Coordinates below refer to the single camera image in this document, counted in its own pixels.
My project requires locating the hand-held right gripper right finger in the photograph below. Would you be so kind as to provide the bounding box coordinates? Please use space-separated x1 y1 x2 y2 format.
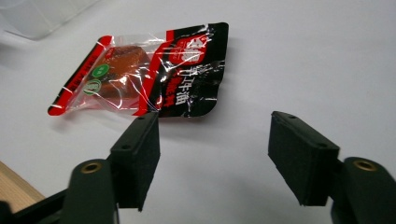
267 110 396 224

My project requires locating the clear plastic container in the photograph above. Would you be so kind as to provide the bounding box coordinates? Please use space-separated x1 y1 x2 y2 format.
0 0 101 41

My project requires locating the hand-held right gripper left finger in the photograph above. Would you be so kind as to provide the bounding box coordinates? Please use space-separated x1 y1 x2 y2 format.
61 111 162 224

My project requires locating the red and black snack packet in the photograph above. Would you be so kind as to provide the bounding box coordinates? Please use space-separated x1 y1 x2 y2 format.
47 21 230 119

